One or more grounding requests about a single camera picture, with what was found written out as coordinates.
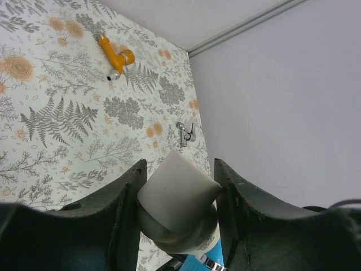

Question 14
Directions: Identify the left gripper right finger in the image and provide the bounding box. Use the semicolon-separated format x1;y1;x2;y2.
214;159;360;270

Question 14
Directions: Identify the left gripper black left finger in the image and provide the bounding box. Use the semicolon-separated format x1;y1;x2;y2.
1;159;147;270

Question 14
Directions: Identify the blue plastic faucet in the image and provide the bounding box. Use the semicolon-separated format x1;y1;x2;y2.
171;239;228;271

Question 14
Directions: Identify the white plastic elbow fitting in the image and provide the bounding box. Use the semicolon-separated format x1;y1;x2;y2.
137;150;222;255

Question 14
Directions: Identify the small chrome faucet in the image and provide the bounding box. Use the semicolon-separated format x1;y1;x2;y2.
176;122;196;147

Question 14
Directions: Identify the floral patterned mat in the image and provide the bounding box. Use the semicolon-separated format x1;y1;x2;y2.
1;1;210;211

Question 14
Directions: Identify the orange plastic faucet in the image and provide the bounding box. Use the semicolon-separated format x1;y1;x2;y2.
96;33;135;81

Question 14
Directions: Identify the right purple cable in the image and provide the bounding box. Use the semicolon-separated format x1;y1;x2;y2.
331;199;361;208

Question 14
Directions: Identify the right aluminium frame post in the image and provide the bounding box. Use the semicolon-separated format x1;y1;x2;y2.
188;0;306;58

